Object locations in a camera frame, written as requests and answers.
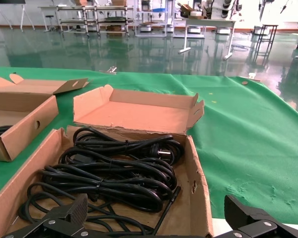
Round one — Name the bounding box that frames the cardboard box with torn lid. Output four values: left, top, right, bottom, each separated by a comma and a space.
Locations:
0, 84, 214, 238

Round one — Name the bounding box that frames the white shelving rack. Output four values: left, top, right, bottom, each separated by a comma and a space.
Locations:
135, 0, 176, 38

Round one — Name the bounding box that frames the green table cloth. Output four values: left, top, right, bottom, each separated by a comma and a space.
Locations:
0, 65, 298, 220

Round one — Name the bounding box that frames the whiteboard on easel stand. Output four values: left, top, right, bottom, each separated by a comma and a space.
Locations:
0, 0, 35, 32

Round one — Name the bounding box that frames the black round-plug power cord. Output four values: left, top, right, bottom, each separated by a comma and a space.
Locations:
73, 126, 186, 167

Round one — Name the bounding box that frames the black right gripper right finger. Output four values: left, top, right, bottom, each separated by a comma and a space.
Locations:
213, 194, 298, 238

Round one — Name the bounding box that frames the tall black metal stand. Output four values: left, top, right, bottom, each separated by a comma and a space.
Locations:
254, 24, 279, 59

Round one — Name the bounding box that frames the open brown cardboard box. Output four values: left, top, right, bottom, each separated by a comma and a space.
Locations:
177, 2, 193, 18

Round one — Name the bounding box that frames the black bundled power cord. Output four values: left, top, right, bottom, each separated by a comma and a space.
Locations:
58, 147, 178, 184
40, 165, 176, 213

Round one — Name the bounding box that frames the cardboard box with round hole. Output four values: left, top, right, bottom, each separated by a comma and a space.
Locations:
0, 73, 90, 163

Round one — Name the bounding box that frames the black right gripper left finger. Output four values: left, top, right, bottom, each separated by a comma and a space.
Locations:
1, 193, 100, 238

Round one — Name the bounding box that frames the black round stool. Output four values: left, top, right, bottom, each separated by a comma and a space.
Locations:
44, 14, 57, 32

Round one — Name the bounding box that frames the white desk with T-legs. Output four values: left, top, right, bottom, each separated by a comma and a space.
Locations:
178, 17, 237, 60

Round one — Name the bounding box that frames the grey metal shelf cart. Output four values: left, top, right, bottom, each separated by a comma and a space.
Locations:
56, 5, 99, 35
94, 4, 135, 37

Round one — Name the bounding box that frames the plain white table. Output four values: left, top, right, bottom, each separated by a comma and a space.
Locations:
38, 6, 59, 32

